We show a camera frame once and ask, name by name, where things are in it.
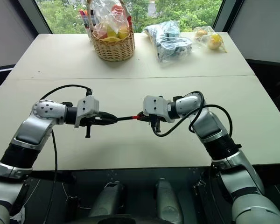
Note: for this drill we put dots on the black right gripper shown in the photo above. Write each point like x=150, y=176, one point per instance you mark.
x=155, y=122

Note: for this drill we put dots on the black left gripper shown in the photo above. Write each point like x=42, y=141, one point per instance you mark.
x=91, y=121

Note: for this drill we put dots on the red marker cap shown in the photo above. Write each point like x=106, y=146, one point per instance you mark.
x=135, y=116

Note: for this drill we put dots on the black marker pen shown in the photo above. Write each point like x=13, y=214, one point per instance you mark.
x=124, y=118

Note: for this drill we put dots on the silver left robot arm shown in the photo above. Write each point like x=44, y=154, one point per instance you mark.
x=39, y=109

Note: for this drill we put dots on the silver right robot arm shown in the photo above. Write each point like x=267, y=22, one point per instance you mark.
x=212, y=127

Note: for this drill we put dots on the woven wicker basket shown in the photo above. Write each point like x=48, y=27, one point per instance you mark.
x=114, y=50

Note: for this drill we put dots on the clear bag of blue items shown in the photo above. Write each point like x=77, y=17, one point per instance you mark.
x=169, y=42

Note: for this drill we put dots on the dark rounded grey shape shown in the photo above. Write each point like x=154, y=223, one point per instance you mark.
x=107, y=200
x=168, y=203

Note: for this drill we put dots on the clear bag of fruit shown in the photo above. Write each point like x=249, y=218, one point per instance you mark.
x=112, y=25

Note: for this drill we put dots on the brown round bun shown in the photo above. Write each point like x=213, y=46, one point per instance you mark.
x=201, y=33

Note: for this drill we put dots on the pack of coloured markers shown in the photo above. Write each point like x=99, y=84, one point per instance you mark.
x=85, y=17

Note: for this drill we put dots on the clear bag with lemon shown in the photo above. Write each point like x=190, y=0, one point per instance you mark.
x=210, y=37

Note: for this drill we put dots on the yellow lemon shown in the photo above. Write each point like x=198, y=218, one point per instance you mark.
x=215, y=41

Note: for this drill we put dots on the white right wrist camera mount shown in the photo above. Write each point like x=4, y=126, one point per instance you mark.
x=154, y=105

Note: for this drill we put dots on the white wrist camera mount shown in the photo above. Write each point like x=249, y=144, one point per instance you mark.
x=154, y=105
x=87, y=105

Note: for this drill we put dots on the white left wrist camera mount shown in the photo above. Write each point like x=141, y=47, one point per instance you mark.
x=87, y=105

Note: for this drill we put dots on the dark window frame bar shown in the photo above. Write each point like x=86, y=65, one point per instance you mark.
x=226, y=15
x=38, y=16

